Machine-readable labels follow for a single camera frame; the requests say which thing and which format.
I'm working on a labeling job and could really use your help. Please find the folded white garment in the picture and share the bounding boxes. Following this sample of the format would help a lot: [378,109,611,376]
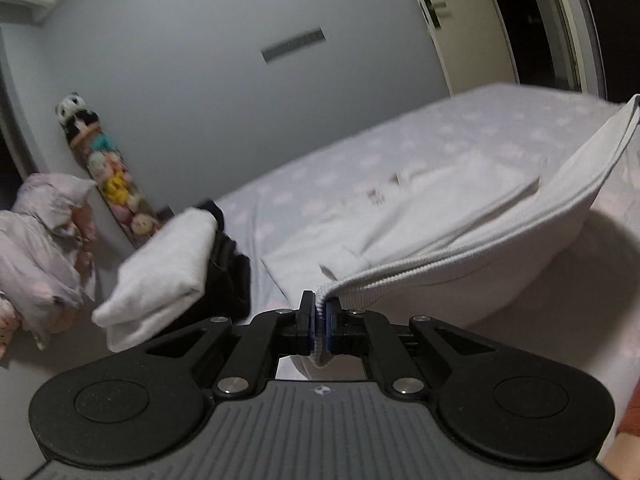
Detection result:
[91,208,218,353]

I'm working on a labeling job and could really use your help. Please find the grey wall vent panel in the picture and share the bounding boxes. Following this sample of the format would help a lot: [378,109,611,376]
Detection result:
[260,28,326,64]

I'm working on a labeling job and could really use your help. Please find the cream door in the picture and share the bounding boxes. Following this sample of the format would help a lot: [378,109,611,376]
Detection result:
[418,0,518,94]

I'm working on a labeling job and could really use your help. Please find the folded black garment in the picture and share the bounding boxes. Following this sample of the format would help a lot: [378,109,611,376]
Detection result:
[157,200,250,337]

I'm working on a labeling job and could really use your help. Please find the hanging plush toy organizer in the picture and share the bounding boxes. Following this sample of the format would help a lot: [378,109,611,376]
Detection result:
[70,124,162,248]

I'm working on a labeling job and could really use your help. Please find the panda plush toy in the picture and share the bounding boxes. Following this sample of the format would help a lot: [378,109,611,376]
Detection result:
[55,92,99,145]

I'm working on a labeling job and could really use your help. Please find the grey pink duvet pile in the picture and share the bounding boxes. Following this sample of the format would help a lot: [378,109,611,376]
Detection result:
[1,174,96,352]

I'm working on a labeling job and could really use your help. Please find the black door handle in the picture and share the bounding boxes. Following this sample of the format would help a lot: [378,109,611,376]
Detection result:
[422,0,448,29]

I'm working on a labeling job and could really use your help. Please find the white sweatshirt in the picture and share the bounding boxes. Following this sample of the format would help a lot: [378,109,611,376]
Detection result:
[260,93,640,369]

